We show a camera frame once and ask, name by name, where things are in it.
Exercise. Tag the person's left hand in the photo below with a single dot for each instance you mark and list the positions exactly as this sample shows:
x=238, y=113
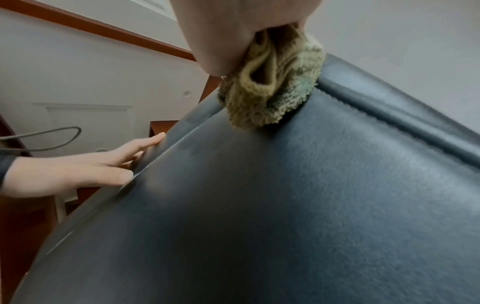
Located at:
x=75, y=172

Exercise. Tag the person's right hand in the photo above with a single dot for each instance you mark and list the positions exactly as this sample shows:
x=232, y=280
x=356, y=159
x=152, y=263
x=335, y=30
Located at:
x=225, y=24

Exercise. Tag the green cleaning cloth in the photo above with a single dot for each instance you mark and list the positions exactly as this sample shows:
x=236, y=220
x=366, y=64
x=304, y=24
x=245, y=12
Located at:
x=270, y=89

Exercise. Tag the black leather chair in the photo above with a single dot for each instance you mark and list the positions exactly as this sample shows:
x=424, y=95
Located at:
x=300, y=225

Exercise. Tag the round ceiling light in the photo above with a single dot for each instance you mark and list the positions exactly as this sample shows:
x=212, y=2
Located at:
x=187, y=92

